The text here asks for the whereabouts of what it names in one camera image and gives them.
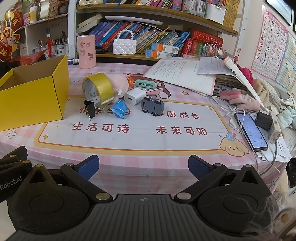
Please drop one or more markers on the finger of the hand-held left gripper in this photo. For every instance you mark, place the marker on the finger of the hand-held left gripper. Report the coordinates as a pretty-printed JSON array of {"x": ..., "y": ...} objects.
[
  {"x": 15, "y": 153},
  {"x": 16, "y": 166}
]

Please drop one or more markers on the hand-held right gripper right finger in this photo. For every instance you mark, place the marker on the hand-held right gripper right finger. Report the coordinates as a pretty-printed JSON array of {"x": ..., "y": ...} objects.
[{"x": 198, "y": 166}]

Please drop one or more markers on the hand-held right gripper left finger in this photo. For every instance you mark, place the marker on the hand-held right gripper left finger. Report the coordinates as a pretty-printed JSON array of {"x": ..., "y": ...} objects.
[{"x": 89, "y": 166}]

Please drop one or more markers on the yellow cardboard box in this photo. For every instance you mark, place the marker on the yellow cardboard box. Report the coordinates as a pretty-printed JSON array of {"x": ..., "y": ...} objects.
[{"x": 34, "y": 104}]

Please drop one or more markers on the black binder clip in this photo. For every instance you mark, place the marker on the black binder clip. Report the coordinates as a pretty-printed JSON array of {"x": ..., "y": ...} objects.
[{"x": 89, "y": 108}]

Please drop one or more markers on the blue packet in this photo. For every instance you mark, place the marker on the blue packet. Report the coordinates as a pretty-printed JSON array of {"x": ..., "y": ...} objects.
[{"x": 119, "y": 110}]

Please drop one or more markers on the grey toy car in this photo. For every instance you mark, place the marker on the grey toy car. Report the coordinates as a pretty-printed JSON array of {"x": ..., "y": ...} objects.
[{"x": 151, "y": 105}]

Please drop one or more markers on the yellow tape roll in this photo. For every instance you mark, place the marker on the yellow tape roll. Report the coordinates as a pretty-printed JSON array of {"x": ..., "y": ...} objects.
[{"x": 101, "y": 85}]

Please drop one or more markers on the white eraser block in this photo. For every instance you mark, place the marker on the white eraser block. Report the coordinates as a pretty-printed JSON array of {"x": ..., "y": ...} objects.
[{"x": 135, "y": 97}]

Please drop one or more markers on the black smartphone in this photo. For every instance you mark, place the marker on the black smartphone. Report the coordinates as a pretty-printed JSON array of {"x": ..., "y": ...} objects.
[{"x": 251, "y": 131}]

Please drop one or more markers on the black charger adapter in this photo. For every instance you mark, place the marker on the black charger adapter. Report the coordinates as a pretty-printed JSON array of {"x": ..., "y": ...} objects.
[{"x": 263, "y": 120}]

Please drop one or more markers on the pink knitted glove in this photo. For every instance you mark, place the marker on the pink knitted glove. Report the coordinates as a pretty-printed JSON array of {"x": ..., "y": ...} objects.
[{"x": 240, "y": 98}]

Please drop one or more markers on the dark cloth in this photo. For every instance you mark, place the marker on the dark cloth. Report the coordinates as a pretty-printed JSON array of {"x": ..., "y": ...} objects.
[{"x": 4, "y": 69}]

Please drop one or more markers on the white paper sheets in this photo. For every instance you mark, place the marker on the white paper sheets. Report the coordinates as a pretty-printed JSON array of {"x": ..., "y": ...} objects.
[{"x": 283, "y": 150}]

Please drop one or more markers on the white power strip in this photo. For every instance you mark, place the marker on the white power strip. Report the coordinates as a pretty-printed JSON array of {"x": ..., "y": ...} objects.
[{"x": 275, "y": 126}]

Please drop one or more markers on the stack of notebooks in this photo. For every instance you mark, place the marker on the stack of notebooks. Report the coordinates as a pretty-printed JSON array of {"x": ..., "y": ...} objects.
[{"x": 227, "y": 84}]

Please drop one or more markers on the pink plush toy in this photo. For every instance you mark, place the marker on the pink plush toy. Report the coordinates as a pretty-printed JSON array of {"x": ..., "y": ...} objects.
[{"x": 119, "y": 83}]

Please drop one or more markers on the fluffy beige cloth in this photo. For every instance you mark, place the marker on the fluffy beige cloth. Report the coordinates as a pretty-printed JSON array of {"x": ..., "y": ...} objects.
[{"x": 270, "y": 220}]

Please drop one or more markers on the black object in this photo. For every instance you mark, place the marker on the black object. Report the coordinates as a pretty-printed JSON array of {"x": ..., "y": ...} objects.
[{"x": 291, "y": 172}]

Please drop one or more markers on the open workbook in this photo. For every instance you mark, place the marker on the open workbook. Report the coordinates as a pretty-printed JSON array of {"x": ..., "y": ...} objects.
[{"x": 180, "y": 74}]

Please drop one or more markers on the red paper sheet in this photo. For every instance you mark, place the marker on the red paper sheet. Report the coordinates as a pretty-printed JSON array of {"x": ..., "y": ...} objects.
[{"x": 27, "y": 56}]

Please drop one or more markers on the mint green box cutter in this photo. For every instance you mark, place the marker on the mint green box cutter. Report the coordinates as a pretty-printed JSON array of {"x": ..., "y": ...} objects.
[{"x": 144, "y": 84}]

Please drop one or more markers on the cream fleece cloth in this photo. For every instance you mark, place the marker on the cream fleece cloth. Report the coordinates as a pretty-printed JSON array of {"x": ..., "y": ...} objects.
[{"x": 263, "y": 89}]

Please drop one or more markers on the pale green cloth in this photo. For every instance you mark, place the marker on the pale green cloth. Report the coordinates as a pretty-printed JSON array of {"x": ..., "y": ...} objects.
[{"x": 286, "y": 117}]

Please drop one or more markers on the printed paper sheet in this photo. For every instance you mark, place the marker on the printed paper sheet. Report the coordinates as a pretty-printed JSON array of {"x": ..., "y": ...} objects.
[{"x": 212, "y": 66}]

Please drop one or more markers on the magenta pouch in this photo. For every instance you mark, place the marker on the magenta pouch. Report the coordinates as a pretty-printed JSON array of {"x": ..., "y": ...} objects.
[{"x": 246, "y": 71}]

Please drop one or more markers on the small dark bottle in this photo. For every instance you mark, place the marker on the small dark bottle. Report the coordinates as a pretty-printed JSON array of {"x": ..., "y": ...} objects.
[{"x": 74, "y": 61}]

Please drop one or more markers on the wooden bookshelf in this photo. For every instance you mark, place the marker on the wooden bookshelf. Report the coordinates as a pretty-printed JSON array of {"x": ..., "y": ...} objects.
[{"x": 104, "y": 55}]

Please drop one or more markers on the red cartoon figure decoration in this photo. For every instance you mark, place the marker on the red cartoon figure decoration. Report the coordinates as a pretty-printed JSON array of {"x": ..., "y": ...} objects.
[{"x": 9, "y": 39}]

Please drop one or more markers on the red tassel ornament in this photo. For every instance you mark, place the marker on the red tassel ornament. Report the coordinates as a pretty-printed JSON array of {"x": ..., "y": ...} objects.
[{"x": 49, "y": 44}]

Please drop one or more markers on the pink cylinder container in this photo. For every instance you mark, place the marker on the pink cylinder container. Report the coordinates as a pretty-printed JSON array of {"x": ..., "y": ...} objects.
[{"x": 86, "y": 52}]

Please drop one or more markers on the white shelf unit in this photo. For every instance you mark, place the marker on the white shelf unit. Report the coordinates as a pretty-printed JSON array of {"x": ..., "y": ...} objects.
[{"x": 31, "y": 37}]

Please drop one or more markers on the orange and blue box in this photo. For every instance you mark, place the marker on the orange and blue box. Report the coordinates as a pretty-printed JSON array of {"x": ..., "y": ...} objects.
[
  {"x": 165, "y": 48},
  {"x": 158, "y": 54}
]

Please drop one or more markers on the row of red books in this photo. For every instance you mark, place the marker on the row of red books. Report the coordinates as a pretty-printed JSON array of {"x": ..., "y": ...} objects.
[{"x": 194, "y": 47}]

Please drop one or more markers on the white quilted handbag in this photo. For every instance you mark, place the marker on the white quilted handbag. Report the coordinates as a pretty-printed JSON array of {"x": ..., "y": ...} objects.
[{"x": 124, "y": 46}]

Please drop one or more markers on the thick red dictionary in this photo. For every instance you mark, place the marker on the thick red dictionary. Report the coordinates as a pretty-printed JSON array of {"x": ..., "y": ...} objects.
[{"x": 207, "y": 37}]

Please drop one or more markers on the row of colourful books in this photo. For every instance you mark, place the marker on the row of colourful books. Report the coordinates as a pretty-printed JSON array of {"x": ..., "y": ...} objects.
[{"x": 108, "y": 32}]

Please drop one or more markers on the thick white-paged book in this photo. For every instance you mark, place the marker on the thick white-paged book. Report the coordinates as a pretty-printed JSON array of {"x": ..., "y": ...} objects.
[{"x": 90, "y": 19}]

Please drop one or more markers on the large white pen holder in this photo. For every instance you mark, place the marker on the large white pen holder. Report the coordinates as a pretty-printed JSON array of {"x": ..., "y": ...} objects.
[{"x": 215, "y": 14}]

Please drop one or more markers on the row of yellow books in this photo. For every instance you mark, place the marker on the row of yellow books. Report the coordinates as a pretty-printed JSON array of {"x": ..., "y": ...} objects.
[{"x": 232, "y": 14}]

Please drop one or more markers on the row of shelf-top books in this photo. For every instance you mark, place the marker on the row of shelf-top books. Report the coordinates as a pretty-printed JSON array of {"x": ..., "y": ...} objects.
[{"x": 157, "y": 3}]

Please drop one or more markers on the black framed screen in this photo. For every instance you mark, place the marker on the black framed screen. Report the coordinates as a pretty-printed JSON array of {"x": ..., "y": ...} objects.
[{"x": 281, "y": 10}]

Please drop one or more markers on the blue bordered wall poster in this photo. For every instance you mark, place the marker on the blue bordered wall poster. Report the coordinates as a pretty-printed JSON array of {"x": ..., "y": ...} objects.
[{"x": 288, "y": 64}]

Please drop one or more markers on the alphabet wall poster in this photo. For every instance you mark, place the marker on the alphabet wall poster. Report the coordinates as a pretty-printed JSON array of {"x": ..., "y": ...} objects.
[{"x": 269, "y": 44}]

